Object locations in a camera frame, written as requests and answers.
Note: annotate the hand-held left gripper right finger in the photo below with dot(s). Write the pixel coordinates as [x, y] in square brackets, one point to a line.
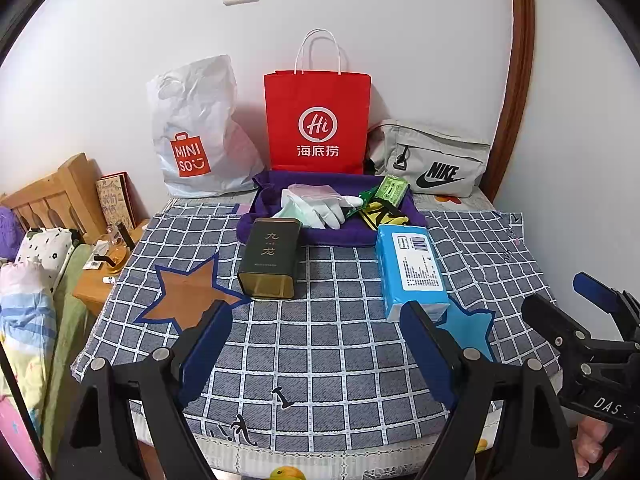
[425, 355]

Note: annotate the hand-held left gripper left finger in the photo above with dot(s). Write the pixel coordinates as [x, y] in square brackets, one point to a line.
[207, 350]

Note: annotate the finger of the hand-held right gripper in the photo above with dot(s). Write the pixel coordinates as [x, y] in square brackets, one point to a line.
[595, 287]
[555, 325]

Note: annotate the green tissue packet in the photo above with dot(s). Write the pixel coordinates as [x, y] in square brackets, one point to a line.
[392, 190]

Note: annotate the white glove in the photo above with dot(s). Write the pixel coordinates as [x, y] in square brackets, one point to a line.
[295, 206]
[327, 212]

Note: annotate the green plastic wrapper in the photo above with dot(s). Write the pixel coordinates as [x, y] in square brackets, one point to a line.
[369, 195]

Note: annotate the purple cloth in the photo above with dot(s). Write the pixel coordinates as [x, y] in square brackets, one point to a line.
[265, 190]

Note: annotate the person's right hand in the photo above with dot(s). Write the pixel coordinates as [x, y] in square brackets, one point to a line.
[592, 445]

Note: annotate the blue star patch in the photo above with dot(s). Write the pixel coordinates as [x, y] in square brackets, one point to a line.
[470, 325]

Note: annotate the brown star patch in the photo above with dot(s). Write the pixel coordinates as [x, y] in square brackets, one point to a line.
[185, 295]

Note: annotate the grey checked cloth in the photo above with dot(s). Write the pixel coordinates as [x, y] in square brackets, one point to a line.
[340, 350]

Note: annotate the blue tissue pack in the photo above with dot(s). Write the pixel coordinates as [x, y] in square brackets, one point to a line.
[410, 270]

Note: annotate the dark green tea tin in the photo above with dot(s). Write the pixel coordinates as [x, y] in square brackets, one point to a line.
[270, 260]

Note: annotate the wooden bedside table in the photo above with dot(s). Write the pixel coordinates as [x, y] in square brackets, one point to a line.
[100, 295]

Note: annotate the green blanket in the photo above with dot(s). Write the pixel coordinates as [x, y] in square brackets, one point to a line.
[70, 285]

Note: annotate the pastel printed quilt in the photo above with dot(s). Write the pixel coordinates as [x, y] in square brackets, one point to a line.
[20, 310]

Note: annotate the white dotted pillow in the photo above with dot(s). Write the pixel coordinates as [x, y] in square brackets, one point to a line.
[42, 250]

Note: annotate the grey waist bag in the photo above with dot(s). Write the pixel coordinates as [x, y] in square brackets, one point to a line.
[430, 155]

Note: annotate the wooden headboard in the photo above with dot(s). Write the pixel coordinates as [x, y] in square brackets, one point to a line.
[55, 190]

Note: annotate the white plastic shopping bag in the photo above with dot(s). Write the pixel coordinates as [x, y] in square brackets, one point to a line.
[200, 125]

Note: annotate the purple plush toy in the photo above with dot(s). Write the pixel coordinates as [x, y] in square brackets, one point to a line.
[7, 230]

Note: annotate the red paper shopping bag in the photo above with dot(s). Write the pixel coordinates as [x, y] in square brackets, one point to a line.
[315, 110]

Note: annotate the brown wooden door frame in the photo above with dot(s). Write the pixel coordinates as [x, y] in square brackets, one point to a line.
[520, 60]

